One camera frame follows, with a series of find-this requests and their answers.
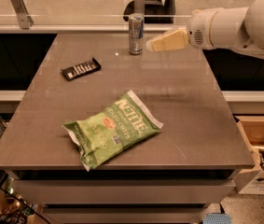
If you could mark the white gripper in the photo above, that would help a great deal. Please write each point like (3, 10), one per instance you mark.
(199, 29)

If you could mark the silver blue redbull can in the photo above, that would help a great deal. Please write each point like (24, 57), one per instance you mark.
(136, 28)

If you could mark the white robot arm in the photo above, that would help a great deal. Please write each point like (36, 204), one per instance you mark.
(239, 29)

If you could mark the black office chair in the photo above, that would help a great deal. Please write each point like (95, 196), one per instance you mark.
(156, 11)

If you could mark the black snack bar wrapper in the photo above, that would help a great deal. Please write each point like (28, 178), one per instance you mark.
(81, 69)

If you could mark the green kettle chips bag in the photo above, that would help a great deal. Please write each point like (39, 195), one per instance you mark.
(103, 136)

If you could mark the glass barrier panel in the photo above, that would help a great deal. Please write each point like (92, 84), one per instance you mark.
(75, 3)

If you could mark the blue mesh basket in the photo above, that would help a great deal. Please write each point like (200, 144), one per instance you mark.
(217, 219)

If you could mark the left metal railing post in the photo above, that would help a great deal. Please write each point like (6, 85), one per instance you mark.
(25, 21)

